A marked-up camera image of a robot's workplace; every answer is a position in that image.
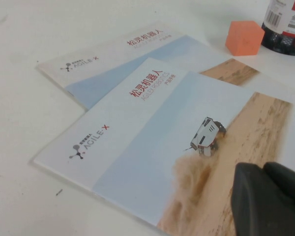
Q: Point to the orange foam block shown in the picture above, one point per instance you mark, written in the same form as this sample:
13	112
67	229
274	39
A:
243	39

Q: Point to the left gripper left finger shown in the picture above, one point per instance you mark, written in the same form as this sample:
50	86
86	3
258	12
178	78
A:
253	201

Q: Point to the black mesh pen holder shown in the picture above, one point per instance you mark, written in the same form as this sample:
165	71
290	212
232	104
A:
285	37

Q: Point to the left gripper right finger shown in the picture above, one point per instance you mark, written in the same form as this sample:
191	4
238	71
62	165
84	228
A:
292	196

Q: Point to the desert cover brochure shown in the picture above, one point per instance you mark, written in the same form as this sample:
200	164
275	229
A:
137	147
100	73

